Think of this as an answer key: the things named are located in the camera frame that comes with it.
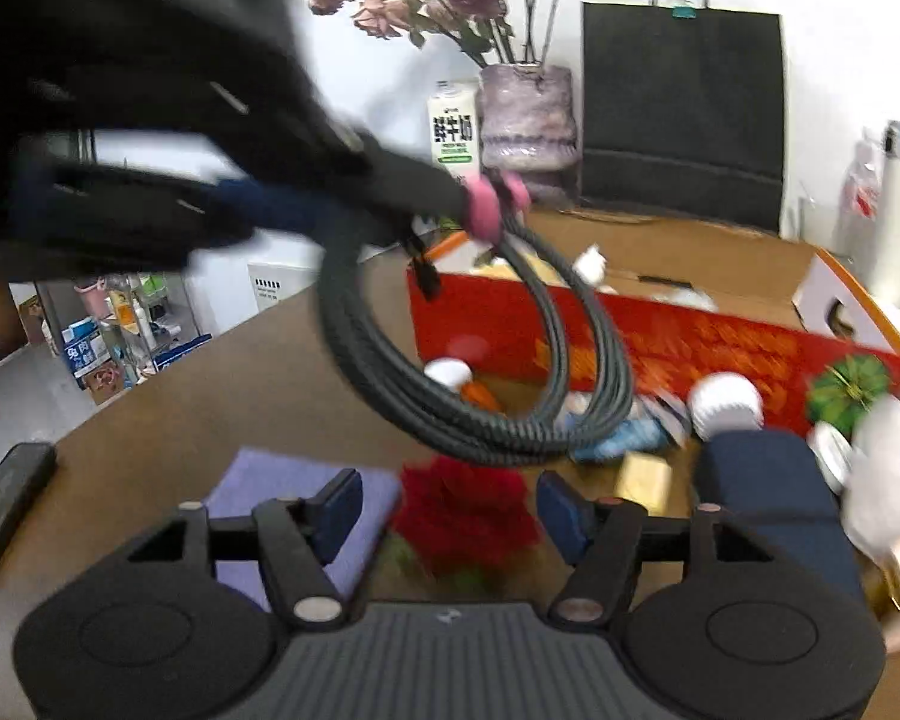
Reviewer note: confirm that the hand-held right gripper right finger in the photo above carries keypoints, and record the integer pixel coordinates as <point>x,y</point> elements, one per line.
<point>562,517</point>

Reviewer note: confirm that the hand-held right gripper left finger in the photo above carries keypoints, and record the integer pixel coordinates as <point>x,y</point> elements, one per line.
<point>337,510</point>

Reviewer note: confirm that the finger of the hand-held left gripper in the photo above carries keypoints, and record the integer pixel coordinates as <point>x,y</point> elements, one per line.
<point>412,180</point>
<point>270,206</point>

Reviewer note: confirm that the purple cloth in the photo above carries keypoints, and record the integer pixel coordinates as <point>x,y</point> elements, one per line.
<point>270,476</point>

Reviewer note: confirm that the yellow block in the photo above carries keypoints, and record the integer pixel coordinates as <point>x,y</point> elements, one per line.
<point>643,484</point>

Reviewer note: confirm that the red artificial flower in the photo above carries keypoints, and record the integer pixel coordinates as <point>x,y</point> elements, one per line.
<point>465,510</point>

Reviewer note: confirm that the blue white packet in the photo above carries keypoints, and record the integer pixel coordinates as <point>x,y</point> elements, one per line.
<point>630,435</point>

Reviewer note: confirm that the navy zip case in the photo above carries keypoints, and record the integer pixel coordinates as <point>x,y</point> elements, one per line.
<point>772,487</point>

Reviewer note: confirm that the red cardboard box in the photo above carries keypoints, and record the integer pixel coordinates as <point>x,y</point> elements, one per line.
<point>720,345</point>

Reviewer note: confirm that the white green milk carton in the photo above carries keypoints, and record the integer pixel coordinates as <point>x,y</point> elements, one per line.
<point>454,131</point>

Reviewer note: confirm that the white carton box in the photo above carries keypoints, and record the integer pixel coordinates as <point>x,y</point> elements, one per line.
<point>281,285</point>

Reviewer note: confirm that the purple glass vase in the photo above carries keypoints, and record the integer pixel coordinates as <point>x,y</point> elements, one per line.
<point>529,120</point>

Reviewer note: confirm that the orange bottle with white cap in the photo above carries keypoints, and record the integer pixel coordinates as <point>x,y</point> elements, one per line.
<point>457,379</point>

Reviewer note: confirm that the brown wooden desk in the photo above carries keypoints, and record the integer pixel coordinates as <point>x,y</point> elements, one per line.
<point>195,390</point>

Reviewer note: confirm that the metal storage shelf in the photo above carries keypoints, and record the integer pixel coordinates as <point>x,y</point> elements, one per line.
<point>120,330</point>

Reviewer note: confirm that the white ribbed bottle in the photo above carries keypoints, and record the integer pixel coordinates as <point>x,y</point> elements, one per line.
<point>726,405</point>

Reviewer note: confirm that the white bottle cap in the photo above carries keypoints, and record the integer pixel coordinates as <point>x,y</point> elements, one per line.
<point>831,457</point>

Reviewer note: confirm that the black paper bag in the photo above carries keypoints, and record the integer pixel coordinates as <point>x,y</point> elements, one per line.
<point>682,112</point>

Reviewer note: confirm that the black phone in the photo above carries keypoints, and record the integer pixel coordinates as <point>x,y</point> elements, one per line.
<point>7,495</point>

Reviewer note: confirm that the white blurred object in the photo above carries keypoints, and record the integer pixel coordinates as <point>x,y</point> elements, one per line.
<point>889,465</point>

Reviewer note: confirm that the clear plastic bag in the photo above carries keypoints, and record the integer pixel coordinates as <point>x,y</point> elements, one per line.
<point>859,195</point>

